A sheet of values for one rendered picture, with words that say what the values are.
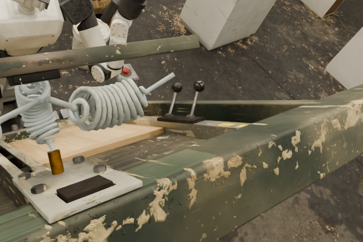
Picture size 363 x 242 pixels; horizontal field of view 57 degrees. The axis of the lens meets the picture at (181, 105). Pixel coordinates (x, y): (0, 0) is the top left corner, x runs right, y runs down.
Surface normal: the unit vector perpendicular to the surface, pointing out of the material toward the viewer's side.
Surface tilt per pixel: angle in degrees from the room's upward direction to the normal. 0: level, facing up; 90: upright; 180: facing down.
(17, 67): 40
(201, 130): 90
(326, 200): 0
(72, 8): 54
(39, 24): 68
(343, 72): 90
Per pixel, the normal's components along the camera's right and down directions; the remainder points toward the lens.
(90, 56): 0.58, 0.01
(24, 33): 0.59, 0.47
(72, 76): 0.34, -0.62
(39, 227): -0.17, -0.98
